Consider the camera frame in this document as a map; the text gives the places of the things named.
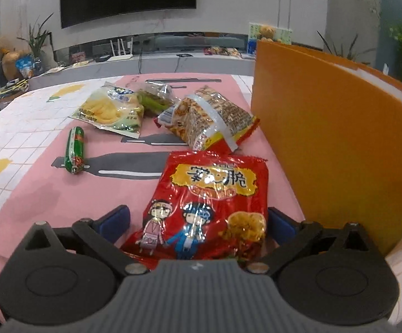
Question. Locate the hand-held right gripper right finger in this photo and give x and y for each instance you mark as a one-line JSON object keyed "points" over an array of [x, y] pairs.
{"points": [[280, 223]]}

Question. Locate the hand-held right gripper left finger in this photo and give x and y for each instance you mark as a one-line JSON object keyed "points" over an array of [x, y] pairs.
{"points": [[112, 223]]}

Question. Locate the red snack packet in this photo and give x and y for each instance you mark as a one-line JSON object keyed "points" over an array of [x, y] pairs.
{"points": [[208, 201]]}

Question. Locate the orange cardboard box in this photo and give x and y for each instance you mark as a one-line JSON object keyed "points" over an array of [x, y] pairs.
{"points": [[336, 138]]}

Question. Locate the yellow chips packet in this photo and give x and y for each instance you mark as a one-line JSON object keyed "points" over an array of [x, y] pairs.
{"points": [[107, 111]]}

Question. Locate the nut snack packet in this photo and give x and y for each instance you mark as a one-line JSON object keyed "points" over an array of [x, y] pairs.
{"points": [[211, 118]]}

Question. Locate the pile of snacks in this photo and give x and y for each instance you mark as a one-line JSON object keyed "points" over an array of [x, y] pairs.
{"points": [[223, 51]]}

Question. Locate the pink table mat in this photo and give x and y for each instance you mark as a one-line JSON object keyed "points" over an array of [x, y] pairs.
{"points": [[48, 194]]}

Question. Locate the green sausage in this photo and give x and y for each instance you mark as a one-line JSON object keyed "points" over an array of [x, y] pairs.
{"points": [[74, 149]]}

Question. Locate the green vegetable packet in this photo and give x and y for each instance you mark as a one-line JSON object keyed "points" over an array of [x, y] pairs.
{"points": [[154, 99]]}

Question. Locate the grey television cabinet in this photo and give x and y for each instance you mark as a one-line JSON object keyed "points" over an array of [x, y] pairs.
{"points": [[117, 67]]}

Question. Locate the white router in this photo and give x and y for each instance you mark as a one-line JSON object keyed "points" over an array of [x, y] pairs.
{"points": [[119, 56]]}

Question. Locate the pile of yellow packets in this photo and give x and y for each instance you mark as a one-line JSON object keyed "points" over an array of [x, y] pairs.
{"points": [[12, 86]]}

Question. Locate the pink card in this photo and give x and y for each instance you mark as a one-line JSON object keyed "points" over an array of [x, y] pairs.
{"points": [[77, 57]]}

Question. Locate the blue box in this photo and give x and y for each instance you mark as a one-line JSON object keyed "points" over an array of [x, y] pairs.
{"points": [[251, 48]]}

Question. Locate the blue snack bag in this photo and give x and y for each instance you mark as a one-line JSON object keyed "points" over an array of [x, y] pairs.
{"points": [[27, 66]]}

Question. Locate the dark leaf potted plant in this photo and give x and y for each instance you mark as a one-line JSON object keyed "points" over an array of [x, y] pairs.
{"points": [[346, 50]]}

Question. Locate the orange vase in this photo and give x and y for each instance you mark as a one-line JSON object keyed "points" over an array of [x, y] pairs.
{"points": [[13, 64]]}

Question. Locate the green picture card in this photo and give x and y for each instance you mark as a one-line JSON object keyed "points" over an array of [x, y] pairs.
{"points": [[284, 34]]}

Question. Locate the brown teddy bear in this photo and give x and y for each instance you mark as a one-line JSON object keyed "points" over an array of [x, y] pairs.
{"points": [[266, 33]]}

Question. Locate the long leaf potted plant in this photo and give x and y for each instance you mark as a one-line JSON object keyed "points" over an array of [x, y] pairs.
{"points": [[37, 41]]}

